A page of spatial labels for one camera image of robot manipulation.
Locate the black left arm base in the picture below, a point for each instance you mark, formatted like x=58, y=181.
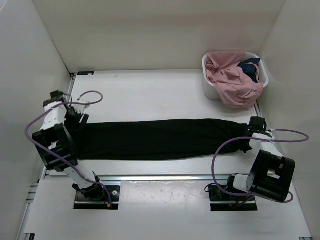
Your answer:
x=97, y=199

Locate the blue label sticker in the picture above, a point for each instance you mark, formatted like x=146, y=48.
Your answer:
x=85, y=73

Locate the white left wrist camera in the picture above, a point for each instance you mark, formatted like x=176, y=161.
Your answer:
x=80, y=106

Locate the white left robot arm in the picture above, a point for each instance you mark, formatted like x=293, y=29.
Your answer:
x=56, y=145

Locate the white plastic laundry basket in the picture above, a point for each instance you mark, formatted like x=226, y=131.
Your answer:
x=209, y=89

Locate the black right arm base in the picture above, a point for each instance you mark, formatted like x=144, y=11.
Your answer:
x=222, y=202

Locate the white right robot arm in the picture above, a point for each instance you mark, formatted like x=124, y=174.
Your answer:
x=271, y=173

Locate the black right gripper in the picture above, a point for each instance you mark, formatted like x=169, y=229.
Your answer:
x=242, y=147

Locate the navy blue garment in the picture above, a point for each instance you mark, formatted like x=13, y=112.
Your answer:
x=250, y=67

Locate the black trousers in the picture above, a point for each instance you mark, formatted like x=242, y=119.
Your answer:
x=156, y=140

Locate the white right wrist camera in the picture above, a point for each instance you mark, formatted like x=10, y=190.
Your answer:
x=271, y=132

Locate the aluminium frame rail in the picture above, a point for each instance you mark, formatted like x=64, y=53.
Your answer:
x=160, y=200

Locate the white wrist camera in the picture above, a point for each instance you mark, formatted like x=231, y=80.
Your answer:
x=271, y=132
x=80, y=106

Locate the pink trousers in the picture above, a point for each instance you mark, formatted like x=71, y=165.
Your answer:
x=236, y=89

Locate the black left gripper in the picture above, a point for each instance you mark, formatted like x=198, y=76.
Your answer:
x=78, y=126

